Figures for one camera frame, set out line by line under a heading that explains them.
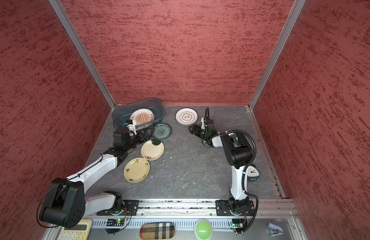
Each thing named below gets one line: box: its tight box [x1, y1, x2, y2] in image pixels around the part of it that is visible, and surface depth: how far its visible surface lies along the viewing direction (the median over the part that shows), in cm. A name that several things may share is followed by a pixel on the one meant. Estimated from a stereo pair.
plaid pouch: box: [139, 222, 175, 240], surface depth 67 cm
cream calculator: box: [57, 219, 93, 240], surface depth 67 cm
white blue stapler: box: [268, 223, 284, 236], surface depth 69 cm
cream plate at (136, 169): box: [123, 157, 151, 183], surface depth 88 cm
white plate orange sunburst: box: [130, 108, 155, 126], surface depth 112 cm
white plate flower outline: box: [175, 107, 199, 126], surface depth 116 cm
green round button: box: [194, 218, 213, 240], surface depth 69 cm
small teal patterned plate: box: [152, 123, 172, 140], surface depth 108 cm
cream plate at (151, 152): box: [140, 139, 165, 161], surface depth 95 cm
